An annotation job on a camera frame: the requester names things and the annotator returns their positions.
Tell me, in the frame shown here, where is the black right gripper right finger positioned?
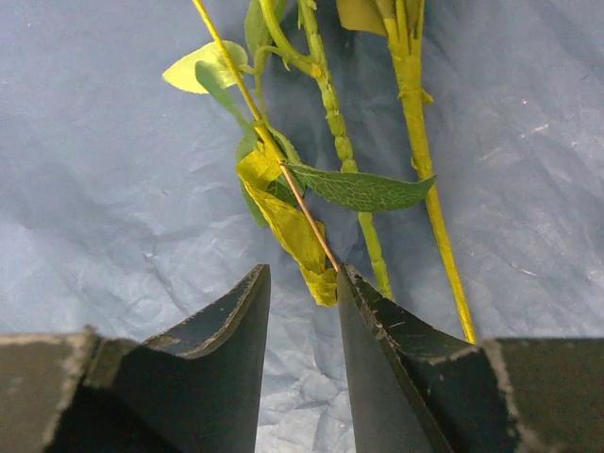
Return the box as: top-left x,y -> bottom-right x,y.
337,266 -> 603,452

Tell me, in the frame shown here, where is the brown dried rose stem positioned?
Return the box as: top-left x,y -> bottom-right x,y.
163,1 -> 436,307

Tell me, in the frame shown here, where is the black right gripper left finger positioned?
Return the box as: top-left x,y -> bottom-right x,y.
1,264 -> 271,452

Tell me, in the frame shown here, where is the small peach flower stem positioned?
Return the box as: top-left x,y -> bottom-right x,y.
336,0 -> 477,344

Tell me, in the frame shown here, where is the blue wrapping paper sheet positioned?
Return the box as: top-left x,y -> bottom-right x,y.
1,1 -> 603,452

